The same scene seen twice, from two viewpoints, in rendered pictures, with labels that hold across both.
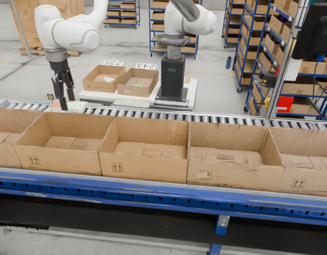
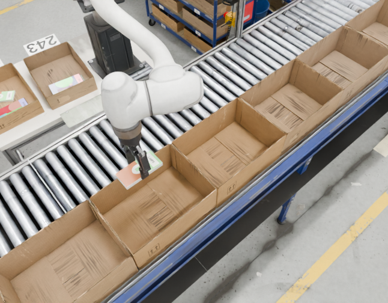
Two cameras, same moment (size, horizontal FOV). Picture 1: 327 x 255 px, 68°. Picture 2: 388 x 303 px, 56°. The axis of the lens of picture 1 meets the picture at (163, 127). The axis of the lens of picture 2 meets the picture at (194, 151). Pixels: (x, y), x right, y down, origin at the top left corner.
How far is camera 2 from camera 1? 1.04 m
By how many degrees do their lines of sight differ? 36
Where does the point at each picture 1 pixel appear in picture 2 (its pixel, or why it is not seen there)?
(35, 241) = not seen: outside the picture
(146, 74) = (50, 56)
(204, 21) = not seen: outside the picture
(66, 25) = (172, 90)
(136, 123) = (191, 133)
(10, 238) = not seen: outside the picture
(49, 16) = (134, 91)
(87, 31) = (200, 83)
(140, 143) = (197, 150)
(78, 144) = (143, 201)
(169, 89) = (119, 62)
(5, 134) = (42, 264)
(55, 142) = (118, 219)
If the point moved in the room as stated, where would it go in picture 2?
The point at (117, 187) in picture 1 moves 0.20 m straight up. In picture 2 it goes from (244, 202) to (249, 177)
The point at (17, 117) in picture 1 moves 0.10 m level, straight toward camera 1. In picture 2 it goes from (51, 232) to (77, 235)
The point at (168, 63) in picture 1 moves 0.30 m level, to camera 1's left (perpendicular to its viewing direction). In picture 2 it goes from (109, 31) to (61, 59)
